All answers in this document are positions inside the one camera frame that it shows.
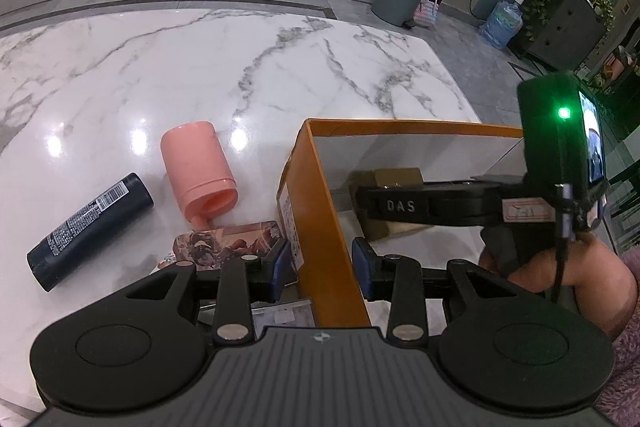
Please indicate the blue water jug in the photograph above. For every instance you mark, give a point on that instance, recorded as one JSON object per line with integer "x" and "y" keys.
{"x": 502, "y": 27}

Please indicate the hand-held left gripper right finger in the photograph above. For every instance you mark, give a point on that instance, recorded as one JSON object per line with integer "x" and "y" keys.
{"x": 361, "y": 269}

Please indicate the pink fuzzy cloth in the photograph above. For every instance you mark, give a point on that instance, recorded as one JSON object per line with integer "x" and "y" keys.
{"x": 627, "y": 357}

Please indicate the pink plastic container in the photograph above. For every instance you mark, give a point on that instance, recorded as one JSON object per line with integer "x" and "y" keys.
{"x": 195, "y": 162}

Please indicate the illustrated card box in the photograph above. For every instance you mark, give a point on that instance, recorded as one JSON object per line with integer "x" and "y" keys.
{"x": 225, "y": 241}

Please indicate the woven basket bag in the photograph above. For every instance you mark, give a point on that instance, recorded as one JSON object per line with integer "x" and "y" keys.
{"x": 426, "y": 12}

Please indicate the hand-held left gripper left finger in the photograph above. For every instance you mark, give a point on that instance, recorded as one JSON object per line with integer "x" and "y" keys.
{"x": 276, "y": 269}

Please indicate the dark grey cabinet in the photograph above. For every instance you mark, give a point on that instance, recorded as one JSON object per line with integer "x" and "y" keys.
{"x": 565, "y": 32}

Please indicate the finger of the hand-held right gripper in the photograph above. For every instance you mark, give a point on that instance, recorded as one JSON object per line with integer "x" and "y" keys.
{"x": 430, "y": 204}

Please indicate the small brown box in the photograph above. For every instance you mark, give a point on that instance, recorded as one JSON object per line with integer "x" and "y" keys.
{"x": 395, "y": 177}

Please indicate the person's right hand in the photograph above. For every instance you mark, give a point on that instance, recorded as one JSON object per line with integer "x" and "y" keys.
{"x": 590, "y": 277}

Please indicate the orange cardboard box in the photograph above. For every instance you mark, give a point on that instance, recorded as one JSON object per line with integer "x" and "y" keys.
{"x": 320, "y": 207}

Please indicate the black bottle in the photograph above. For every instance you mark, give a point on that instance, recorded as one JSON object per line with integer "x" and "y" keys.
{"x": 85, "y": 232}

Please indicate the white lotion tube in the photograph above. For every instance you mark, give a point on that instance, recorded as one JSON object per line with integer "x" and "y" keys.
{"x": 290, "y": 314}

